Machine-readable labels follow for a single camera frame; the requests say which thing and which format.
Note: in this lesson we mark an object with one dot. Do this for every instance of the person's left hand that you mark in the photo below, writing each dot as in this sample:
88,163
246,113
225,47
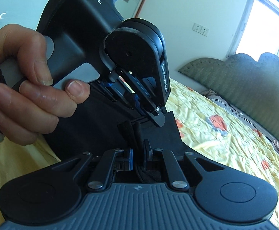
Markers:
22,105

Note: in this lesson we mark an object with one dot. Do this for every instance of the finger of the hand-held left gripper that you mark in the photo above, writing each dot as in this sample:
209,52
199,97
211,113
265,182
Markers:
151,111
136,101

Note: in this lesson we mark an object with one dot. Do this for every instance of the white wall socket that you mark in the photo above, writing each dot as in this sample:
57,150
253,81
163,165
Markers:
196,27
204,30

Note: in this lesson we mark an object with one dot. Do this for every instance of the grey patterned pillow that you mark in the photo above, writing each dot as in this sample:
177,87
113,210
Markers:
217,98

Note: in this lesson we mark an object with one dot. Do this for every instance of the yellow printed bed sheet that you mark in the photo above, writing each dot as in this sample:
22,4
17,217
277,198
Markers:
213,153

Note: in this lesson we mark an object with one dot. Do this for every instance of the black pants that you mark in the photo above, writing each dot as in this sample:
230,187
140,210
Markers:
164,130

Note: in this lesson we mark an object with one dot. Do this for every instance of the window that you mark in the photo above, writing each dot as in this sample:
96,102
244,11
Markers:
261,28

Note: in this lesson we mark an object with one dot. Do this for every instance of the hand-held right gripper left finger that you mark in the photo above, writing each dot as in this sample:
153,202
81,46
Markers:
130,158

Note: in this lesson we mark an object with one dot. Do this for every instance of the green padded headboard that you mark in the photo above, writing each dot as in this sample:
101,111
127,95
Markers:
249,81

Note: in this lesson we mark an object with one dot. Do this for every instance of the white glossy wardrobe door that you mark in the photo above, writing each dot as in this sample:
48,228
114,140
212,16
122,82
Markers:
17,2

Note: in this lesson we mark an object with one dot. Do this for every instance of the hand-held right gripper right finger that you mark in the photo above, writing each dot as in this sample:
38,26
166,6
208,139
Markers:
147,148

